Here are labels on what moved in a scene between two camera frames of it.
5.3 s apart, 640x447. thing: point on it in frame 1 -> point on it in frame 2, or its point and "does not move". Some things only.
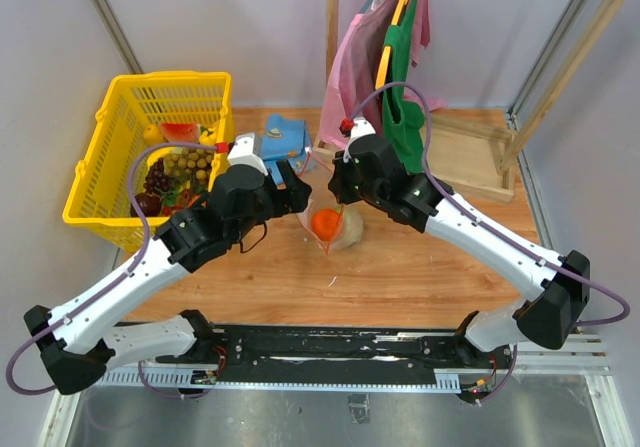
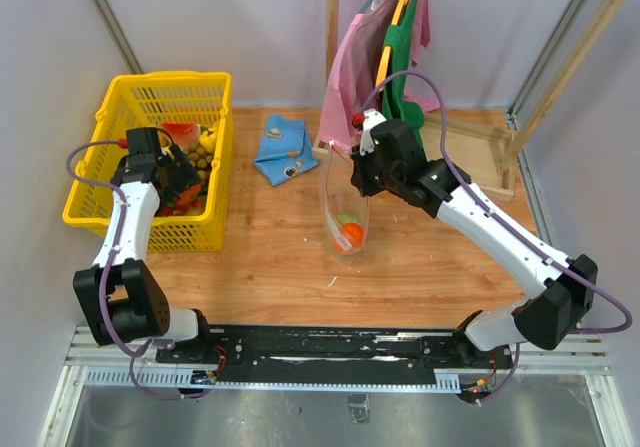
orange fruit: (325, 222) -> (354, 234)
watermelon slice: (180, 131) does not move
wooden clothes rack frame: (473, 157) does not move
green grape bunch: (192, 160) does not move
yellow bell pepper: (207, 136) does not move
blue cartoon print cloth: (283, 139) does not move
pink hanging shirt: (352, 73) does not move
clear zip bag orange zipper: (323, 214) -> (345, 209)
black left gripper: (294, 196) -> (185, 175)
